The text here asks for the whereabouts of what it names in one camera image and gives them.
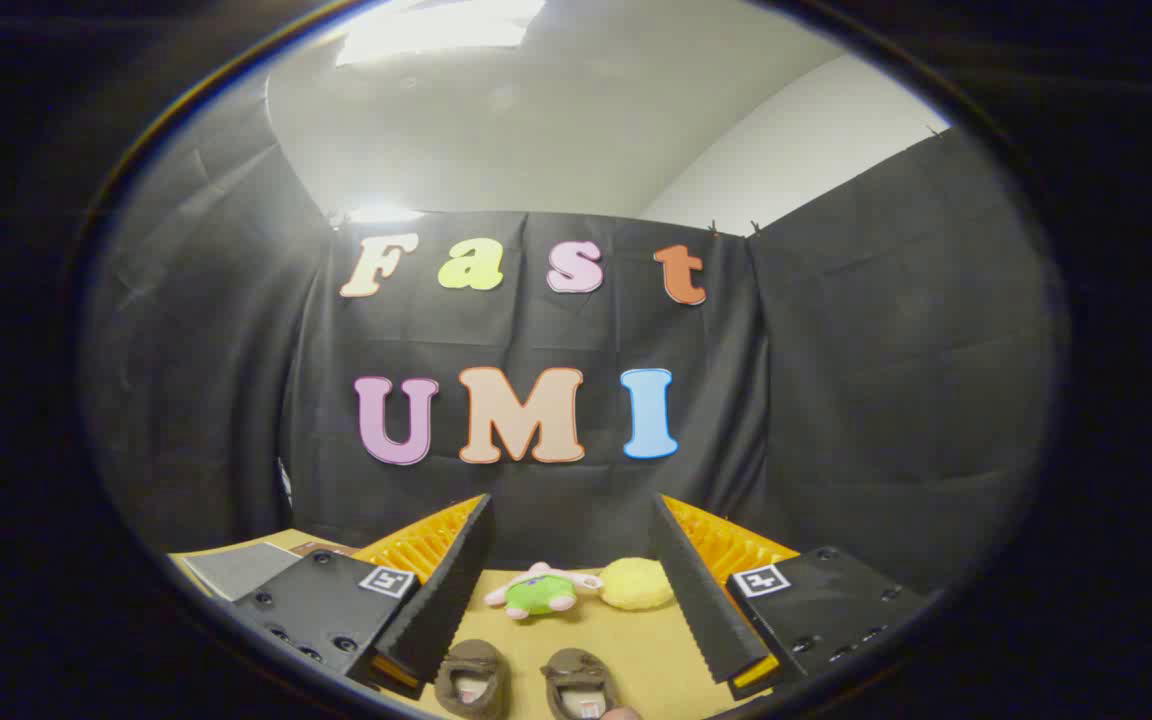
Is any green and pink plush toy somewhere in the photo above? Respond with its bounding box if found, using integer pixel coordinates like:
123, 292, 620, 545
483, 562, 604, 622

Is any brown fluffy shoe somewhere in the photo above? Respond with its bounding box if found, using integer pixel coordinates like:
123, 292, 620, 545
434, 639, 513, 720
540, 647, 629, 720

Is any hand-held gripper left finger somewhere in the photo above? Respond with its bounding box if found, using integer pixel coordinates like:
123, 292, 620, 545
231, 493, 497, 701

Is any yellow plush toy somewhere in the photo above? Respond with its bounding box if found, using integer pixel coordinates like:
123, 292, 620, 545
599, 557, 676, 612

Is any grey fabric storage box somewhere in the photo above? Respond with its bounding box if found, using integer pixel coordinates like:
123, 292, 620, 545
184, 543, 303, 602

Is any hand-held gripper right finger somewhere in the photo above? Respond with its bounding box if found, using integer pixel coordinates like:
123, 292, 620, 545
648, 493, 935, 701

